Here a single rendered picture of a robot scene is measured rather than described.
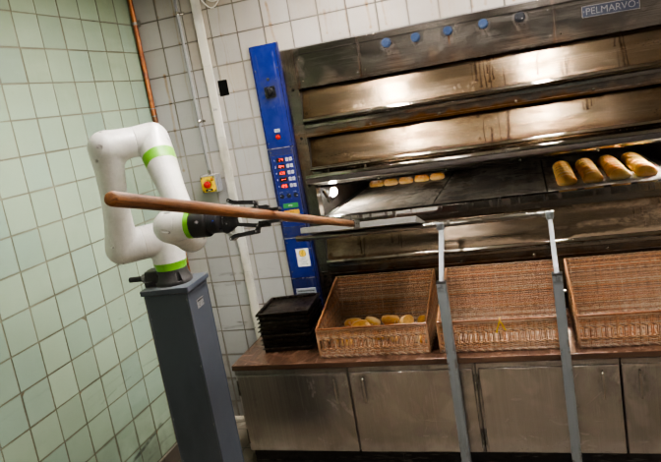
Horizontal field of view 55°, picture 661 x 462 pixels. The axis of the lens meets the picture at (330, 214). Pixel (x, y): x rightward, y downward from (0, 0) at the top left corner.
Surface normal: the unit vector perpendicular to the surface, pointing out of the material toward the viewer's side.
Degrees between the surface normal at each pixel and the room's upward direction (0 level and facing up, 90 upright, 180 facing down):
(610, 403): 90
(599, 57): 70
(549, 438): 85
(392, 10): 90
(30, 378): 90
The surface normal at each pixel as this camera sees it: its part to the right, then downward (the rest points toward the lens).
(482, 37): -0.28, 0.22
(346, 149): -0.32, -0.13
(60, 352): 0.94, -0.11
